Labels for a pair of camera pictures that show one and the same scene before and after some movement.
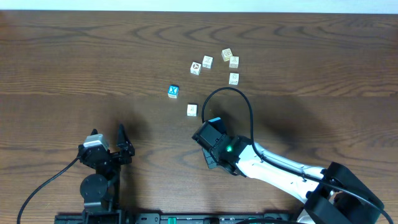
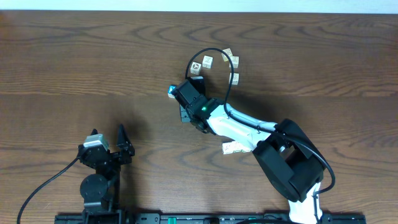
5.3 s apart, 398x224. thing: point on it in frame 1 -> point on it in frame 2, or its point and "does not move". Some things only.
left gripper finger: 123,140 does not move
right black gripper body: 212,159 -> 191,114
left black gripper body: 112,154 does not move
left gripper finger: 94,132 does not move
